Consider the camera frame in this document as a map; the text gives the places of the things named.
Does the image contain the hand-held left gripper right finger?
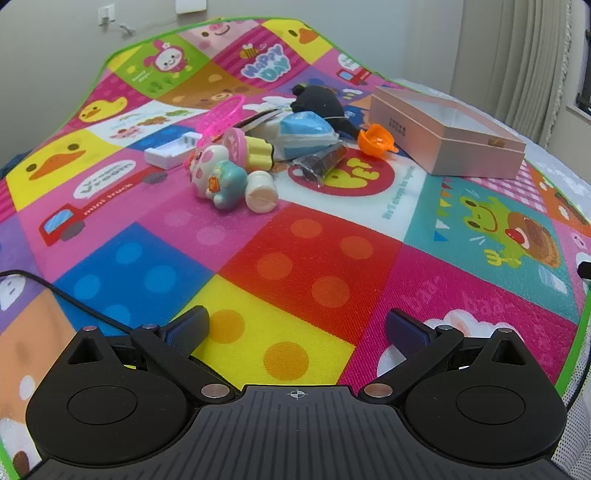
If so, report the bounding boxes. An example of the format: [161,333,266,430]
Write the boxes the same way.
[360,308,527,403]

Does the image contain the white battery charger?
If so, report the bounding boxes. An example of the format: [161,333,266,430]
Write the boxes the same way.
[144,131,204,171]

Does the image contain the beige curtain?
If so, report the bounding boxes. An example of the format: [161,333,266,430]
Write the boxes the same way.
[450,0,578,148]

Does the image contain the pink and yellow toy cupcake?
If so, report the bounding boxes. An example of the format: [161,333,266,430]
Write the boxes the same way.
[222,128,278,172]

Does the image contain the black cable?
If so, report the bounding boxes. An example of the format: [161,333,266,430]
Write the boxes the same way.
[0,270,134,335]

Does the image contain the white and pink cow toy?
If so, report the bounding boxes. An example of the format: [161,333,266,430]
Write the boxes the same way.
[183,143,232,201]

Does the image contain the blue tissue packet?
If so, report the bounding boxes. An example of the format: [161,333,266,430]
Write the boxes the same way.
[276,111,340,162]

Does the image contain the pink toy net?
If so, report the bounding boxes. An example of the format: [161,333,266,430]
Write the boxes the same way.
[198,93,245,146]

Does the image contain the pink cardboard box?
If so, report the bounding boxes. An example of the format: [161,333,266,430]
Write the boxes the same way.
[369,85,528,180]

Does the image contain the teal toy figure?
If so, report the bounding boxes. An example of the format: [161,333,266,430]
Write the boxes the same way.
[210,160,250,210]

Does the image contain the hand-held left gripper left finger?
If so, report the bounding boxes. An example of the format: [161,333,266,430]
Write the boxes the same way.
[68,305,234,403]

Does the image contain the colourful cartoon play mat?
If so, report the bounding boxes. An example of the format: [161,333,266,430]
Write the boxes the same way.
[0,17,591,480]

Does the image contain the dark plastic packet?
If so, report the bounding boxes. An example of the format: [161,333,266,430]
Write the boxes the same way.
[291,144,347,183]

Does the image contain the black plush toy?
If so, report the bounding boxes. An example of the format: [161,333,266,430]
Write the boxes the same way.
[290,84,365,139]

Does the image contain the white booklet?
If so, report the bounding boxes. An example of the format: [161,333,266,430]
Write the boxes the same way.
[231,107,296,139]

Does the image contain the white cylinder toy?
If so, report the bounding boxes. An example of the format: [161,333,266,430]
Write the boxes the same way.
[245,171,279,214]

